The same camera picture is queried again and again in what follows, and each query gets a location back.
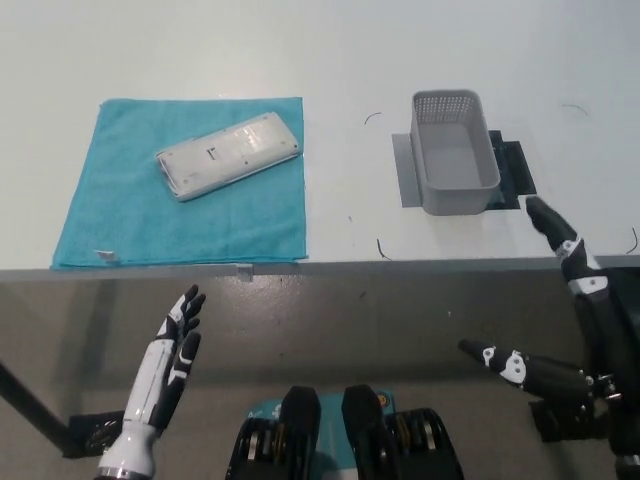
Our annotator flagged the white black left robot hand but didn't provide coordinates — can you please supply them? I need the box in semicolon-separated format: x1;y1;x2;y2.
121;284;208;437

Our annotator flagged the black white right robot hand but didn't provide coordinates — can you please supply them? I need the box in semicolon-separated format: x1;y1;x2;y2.
457;196;640;444

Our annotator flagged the white calculator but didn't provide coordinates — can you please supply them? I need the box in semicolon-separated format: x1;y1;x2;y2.
155;112;302;204

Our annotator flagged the black diagonal table leg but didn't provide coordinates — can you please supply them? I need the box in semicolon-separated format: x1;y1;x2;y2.
0;359;80;456

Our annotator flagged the teal microfibre cloth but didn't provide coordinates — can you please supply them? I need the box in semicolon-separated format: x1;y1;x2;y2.
50;95;310;271

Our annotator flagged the grey perforated plastic basket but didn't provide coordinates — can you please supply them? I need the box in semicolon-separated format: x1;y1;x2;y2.
410;89;503;218

